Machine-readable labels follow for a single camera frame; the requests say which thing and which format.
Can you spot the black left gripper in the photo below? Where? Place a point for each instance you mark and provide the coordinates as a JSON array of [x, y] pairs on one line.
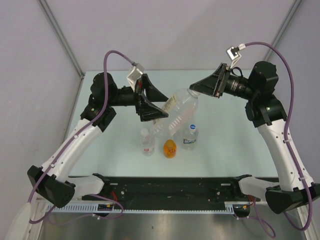
[[146, 112]]

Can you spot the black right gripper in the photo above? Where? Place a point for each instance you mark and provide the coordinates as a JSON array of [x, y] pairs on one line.
[[215, 84]]

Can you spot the large clear bottle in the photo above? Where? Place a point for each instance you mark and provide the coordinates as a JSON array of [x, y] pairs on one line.
[[180, 107]]

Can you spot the clear bottle blue cap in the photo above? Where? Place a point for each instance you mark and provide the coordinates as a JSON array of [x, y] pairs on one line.
[[190, 136]]

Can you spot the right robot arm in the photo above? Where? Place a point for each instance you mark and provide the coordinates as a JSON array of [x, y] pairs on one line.
[[269, 118]]

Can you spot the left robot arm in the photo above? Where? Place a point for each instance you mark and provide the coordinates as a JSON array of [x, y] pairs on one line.
[[51, 180]]

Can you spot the small clear bottle white cap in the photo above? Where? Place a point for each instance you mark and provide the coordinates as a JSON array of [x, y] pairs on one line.
[[147, 141]]

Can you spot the orange juice bottle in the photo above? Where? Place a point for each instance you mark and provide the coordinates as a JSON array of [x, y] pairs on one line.
[[169, 149]]

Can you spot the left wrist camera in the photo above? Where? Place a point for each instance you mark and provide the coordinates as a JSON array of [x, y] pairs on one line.
[[135, 73]]

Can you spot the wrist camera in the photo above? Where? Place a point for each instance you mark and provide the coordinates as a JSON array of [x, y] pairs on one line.
[[135, 73], [233, 53]]

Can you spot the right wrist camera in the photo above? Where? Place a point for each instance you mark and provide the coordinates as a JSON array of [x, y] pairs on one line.
[[233, 53]]

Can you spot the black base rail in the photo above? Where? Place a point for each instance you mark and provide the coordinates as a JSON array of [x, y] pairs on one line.
[[173, 193]]

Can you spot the right aluminium frame post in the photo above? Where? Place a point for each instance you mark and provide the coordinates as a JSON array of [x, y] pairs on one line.
[[286, 23]]

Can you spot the aluminium frame post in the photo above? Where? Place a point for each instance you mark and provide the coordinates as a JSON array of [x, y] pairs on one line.
[[286, 23], [49, 15]]

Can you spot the left aluminium frame post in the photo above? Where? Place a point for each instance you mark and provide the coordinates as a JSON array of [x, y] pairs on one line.
[[49, 15]]

